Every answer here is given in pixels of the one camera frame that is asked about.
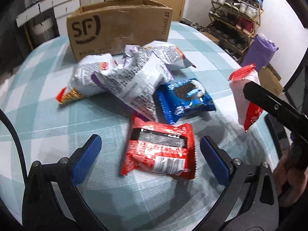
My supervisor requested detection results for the purple gift bag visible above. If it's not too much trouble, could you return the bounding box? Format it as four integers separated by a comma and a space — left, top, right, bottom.
240, 33, 279, 73

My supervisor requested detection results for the brown SF cardboard box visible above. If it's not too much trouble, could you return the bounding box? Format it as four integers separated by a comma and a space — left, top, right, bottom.
66, 0, 173, 61

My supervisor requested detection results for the blue Oreo cookie pack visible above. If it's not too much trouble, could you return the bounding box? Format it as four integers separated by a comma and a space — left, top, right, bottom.
157, 78, 216, 125

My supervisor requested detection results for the small cardboard box on floor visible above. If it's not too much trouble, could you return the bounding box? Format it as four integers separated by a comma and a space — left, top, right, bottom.
258, 64, 284, 96

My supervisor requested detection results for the person's right hand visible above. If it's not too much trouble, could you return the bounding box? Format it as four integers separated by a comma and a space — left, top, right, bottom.
273, 149, 307, 207

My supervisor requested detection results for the white orange noodle snack bag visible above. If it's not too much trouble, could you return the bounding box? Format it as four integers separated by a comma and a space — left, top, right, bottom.
56, 53, 117, 104

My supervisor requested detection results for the small purple white snack bag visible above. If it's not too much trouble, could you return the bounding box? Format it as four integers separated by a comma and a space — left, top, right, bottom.
143, 41, 196, 71

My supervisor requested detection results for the red black wafer pack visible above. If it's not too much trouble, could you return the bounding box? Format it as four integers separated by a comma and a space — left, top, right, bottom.
121, 116, 196, 180

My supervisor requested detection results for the black cable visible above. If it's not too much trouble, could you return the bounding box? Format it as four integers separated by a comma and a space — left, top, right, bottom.
0, 109, 29, 176

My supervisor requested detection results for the teal plaid tablecloth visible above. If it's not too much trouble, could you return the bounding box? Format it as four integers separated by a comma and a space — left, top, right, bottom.
1, 22, 278, 230

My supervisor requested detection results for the white drawer desk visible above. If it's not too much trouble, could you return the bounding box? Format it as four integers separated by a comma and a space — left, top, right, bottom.
16, 0, 80, 36

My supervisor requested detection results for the red white snack packet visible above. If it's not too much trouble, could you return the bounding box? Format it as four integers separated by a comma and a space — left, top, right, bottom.
228, 63, 264, 133

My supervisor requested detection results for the large purple white snack bag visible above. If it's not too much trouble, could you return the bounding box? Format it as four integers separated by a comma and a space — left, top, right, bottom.
91, 45, 173, 121

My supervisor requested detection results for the wooden shoe rack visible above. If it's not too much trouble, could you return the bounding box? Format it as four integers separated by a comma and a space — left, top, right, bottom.
205, 0, 264, 63

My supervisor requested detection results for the woven laundry basket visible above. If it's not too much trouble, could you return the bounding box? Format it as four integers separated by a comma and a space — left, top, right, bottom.
31, 17, 57, 45

